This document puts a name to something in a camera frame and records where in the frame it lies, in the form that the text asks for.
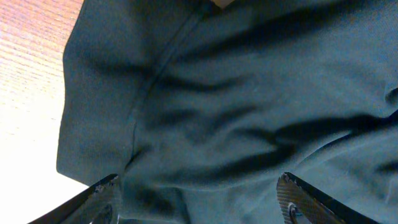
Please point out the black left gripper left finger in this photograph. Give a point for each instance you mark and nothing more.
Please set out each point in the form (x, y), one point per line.
(99, 204)

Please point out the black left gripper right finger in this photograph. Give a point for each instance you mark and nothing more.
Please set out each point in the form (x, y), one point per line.
(302, 203)

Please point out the black t-shirt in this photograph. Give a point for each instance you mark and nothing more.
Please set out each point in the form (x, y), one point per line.
(200, 109)

